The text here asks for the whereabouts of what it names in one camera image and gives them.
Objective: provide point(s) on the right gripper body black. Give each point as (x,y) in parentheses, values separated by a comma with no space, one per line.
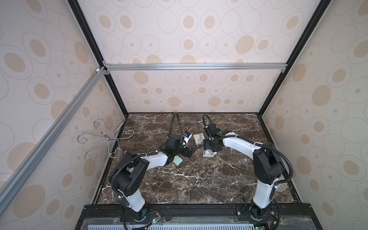
(208,145)

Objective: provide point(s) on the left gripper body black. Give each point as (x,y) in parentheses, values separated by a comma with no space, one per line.
(183,151)

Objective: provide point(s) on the white lift-off box base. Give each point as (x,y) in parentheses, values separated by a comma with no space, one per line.
(209,153)

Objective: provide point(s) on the mint green box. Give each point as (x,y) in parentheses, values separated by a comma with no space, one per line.
(177,160)

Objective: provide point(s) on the white gift box grey bow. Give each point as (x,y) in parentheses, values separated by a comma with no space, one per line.
(199,139)

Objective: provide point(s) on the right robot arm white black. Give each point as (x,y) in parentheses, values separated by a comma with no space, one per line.
(271,167)

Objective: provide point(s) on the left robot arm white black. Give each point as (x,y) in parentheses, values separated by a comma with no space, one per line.
(127,176)

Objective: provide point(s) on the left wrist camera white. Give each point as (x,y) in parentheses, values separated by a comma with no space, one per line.
(187,136)

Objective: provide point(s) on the silver wire jewelry stand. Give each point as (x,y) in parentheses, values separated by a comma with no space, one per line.
(112,142)

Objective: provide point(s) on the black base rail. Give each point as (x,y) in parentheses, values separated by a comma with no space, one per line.
(198,217)

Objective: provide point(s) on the horizontal aluminium rail back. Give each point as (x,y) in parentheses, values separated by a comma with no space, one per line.
(197,67)

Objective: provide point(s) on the diagonal aluminium rail left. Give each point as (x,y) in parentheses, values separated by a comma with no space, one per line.
(24,171)

